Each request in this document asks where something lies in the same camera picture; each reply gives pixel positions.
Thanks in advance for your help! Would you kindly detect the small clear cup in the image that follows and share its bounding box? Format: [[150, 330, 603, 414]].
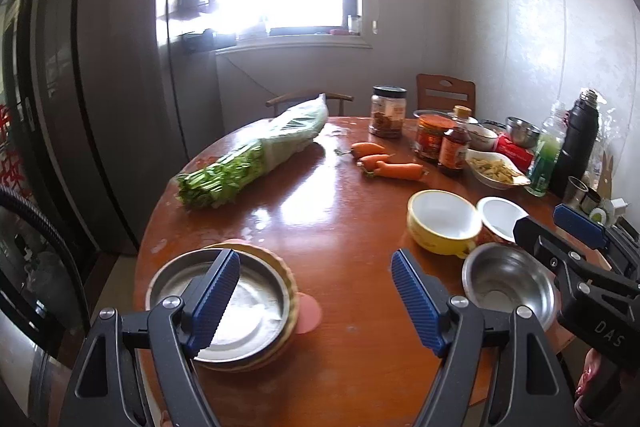
[[562, 176, 602, 214]]

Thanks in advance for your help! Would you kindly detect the white dish of snacks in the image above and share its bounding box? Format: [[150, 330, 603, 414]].
[[465, 149, 532, 190]]

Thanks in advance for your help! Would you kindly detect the bagged green celery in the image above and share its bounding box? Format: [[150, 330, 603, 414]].
[[176, 93, 329, 210]]

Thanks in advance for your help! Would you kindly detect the grey refrigerator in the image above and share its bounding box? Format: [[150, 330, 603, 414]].
[[0, 0, 186, 358]]

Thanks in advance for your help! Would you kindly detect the large steel bowl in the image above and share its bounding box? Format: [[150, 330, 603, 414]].
[[461, 242, 558, 333]]

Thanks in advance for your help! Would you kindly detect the black cable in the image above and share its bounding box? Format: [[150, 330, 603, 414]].
[[0, 184, 93, 333]]

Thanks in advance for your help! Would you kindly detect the black thermos flask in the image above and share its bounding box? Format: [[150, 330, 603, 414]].
[[550, 89, 601, 198]]

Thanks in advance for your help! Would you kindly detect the wooden chair with curved backrest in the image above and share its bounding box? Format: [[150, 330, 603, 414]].
[[266, 89, 354, 118]]

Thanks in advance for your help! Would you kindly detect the green plastic bottle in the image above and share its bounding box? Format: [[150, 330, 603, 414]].
[[525, 102, 567, 198]]

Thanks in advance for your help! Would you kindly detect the person's right hand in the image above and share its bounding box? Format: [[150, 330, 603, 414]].
[[575, 349, 601, 423]]

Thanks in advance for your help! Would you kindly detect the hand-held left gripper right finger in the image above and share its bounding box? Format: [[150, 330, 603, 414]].
[[390, 249, 576, 427]]

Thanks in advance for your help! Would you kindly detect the clear jar with dark lid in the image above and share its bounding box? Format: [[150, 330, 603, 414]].
[[369, 85, 407, 139]]

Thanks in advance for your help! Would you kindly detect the yellow bowl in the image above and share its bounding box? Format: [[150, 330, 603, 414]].
[[406, 189, 482, 256]]

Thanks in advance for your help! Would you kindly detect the yellow shell-shaped plate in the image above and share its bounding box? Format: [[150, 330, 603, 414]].
[[197, 242, 301, 374]]

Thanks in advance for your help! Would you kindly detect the red printed paper bowl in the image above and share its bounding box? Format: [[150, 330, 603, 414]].
[[475, 197, 531, 248]]

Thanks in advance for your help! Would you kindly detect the brown cardboard cutout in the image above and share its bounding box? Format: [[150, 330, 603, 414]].
[[598, 154, 615, 198]]

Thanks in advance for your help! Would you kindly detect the red sauce jar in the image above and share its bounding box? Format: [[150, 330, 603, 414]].
[[415, 113, 453, 162]]

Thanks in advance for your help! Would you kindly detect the brown sauce bottle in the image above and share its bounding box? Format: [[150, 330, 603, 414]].
[[438, 106, 473, 178]]

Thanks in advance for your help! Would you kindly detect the wooden chair with cutout backrest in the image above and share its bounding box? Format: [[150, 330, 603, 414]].
[[416, 73, 477, 112]]

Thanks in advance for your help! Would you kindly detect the round metal plate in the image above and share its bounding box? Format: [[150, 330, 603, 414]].
[[145, 247, 293, 363]]

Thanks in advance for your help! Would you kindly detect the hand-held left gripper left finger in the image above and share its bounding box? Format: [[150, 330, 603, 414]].
[[59, 248, 242, 427]]

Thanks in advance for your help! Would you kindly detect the white ceramic bowl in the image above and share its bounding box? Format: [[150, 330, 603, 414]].
[[467, 122, 500, 152]]

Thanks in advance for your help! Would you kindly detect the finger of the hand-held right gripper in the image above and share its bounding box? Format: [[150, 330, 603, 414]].
[[553, 203, 640, 278], [513, 216, 601, 275]]

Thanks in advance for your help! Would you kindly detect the small steel bowl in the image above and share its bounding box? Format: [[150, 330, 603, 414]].
[[506, 116, 541, 148]]

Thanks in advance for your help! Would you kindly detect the red packet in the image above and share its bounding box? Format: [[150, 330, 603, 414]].
[[494, 133, 536, 172]]

